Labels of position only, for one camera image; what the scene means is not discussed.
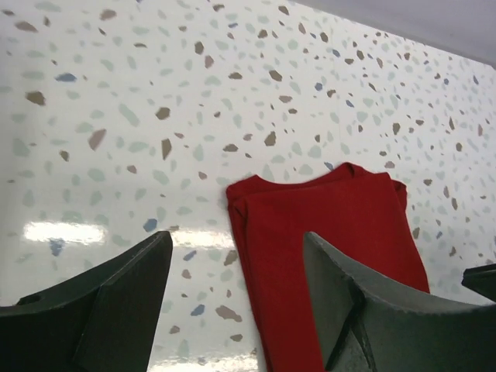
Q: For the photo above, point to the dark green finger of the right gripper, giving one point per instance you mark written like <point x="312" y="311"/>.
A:
<point x="481" y="280"/>

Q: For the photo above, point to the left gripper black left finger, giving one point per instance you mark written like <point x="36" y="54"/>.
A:
<point x="104" y="319"/>

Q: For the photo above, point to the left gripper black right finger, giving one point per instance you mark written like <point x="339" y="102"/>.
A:
<point x="366" y="321"/>

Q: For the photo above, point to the dark red t-shirt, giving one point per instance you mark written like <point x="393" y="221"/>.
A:
<point x="360" y="213"/>

